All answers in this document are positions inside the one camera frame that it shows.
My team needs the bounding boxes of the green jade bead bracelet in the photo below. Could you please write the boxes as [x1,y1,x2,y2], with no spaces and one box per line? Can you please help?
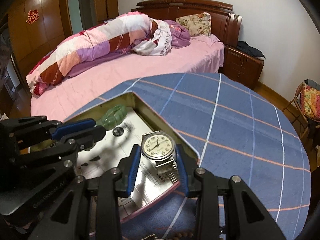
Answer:
[96,104,128,131]

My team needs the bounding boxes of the silver wrist watch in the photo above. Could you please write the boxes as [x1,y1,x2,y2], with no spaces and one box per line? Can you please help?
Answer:
[140,131,179,184]

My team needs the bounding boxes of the brown wooden bead mala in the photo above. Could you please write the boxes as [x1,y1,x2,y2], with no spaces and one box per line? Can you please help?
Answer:
[142,231,194,240]

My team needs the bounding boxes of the pink metal tin box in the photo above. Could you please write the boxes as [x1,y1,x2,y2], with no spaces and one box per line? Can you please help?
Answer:
[67,92,200,223]

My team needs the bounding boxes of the pink bed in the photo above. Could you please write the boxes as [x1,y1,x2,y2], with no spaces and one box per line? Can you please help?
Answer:
[30,35,225,121]

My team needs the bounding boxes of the blue plaid tablecloth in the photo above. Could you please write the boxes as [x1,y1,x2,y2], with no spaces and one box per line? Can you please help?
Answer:
[67,73,311,239]

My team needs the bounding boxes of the rattan chair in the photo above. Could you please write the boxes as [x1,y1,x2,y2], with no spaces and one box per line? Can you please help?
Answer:
[283,79,319,148]

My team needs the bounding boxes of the wooden wardrobe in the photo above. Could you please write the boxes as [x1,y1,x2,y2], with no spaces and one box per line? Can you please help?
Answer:
[4,0,118,87]

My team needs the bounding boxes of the red double happiness sticker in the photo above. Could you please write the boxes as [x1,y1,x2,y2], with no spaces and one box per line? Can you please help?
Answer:
[26,9,40,25]

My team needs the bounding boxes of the patchwork pink quilt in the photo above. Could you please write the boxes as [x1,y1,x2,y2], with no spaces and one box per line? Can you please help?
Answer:
[25,11,172,95]

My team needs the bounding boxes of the colourful patchwork cushion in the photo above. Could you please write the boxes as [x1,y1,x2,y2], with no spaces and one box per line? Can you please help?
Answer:
[300,83,320,122]

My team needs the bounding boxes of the purple garment on bed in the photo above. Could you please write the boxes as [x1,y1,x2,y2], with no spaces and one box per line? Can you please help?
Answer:
[165,20,190,48]

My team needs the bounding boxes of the wooden nightstand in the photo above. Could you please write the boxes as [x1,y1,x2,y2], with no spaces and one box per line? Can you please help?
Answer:
[222,46,264,90]

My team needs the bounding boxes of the floral pillow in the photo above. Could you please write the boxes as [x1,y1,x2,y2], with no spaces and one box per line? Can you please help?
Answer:
[176,12,212,37]

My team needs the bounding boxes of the dark clothes on nightstand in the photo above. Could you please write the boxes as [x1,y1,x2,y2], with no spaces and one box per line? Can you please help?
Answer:
[236,41,266,61]

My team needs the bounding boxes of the wooden headboard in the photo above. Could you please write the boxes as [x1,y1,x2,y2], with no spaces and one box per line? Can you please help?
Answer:
[131,0,242,47]

